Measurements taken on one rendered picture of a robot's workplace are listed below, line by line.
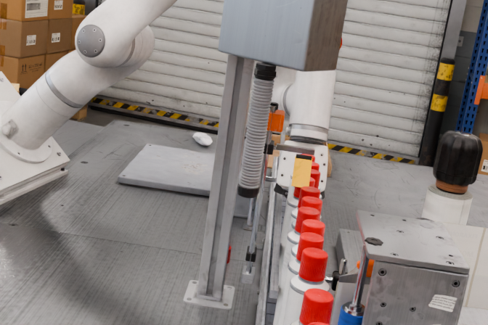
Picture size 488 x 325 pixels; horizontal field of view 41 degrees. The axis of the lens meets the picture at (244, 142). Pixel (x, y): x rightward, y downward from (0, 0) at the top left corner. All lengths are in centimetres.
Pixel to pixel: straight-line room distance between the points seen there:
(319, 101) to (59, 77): 61
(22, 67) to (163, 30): 153
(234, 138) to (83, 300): 38
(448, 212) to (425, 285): 56
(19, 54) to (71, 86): 319
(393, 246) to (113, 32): 90
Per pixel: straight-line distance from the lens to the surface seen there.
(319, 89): 137
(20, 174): 166
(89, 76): 160
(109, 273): 130
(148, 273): 131
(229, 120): 113
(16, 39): 476
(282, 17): 99
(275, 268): 108
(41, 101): 162
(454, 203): 129
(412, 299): 76
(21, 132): 168
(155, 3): 148
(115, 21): 148
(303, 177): 113
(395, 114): 552
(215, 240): 119
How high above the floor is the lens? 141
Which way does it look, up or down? 14 degrees down
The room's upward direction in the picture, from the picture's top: 8 degrees clockwise
